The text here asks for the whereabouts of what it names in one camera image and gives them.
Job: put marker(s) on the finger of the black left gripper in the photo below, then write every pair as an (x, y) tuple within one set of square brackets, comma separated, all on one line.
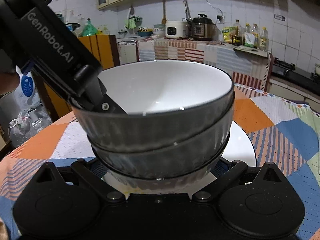
[(105, 99)]

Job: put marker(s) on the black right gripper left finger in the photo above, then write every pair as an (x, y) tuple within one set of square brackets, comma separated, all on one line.
[(90, 175)]

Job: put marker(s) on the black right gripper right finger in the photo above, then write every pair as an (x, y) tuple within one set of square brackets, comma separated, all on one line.
[(227, 173)]

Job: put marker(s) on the white Morning Honey plate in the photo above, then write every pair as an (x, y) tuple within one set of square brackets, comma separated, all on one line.
[(239, 147)]

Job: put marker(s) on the white bowl with dark rim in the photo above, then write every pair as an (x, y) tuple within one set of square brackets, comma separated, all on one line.
[(173, 161)]

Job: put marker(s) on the grey ribbed white bowl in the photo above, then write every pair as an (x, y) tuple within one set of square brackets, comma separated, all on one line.
[(163, 102)]

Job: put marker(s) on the colourful patchwork tablecloth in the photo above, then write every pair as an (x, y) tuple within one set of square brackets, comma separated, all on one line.
[(281, 131)]

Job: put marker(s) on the blue bowl on counter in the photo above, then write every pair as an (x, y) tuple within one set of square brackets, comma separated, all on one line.
[(144, 33)]

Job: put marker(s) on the striped counter cloth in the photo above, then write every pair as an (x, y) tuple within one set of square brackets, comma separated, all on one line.
[(222, 55)]

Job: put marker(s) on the white rice cooker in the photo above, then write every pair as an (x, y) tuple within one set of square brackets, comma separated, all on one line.
[(176, 29)]

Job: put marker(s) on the gas stove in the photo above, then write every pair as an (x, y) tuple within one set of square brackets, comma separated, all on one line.
[(291, 73)]

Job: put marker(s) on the cooking oil bottle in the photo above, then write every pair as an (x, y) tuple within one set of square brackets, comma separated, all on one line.
[(263, 40)]

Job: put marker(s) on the black pressure cooker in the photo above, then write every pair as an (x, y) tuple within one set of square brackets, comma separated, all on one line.
[(202, 28)]

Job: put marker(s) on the yellow snack bag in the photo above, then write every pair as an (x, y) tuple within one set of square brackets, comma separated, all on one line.
[(228, 33)]

